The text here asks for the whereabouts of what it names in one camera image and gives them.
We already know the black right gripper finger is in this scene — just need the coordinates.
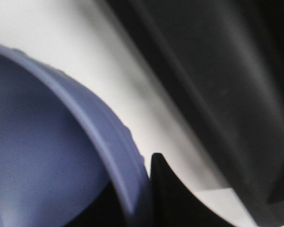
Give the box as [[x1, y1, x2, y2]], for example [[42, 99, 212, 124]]
[[151, 153, 232, 227]]

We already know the light blue ribbed bowl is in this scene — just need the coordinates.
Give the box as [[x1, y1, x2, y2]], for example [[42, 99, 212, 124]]
[[0, 45, 154, 227]]

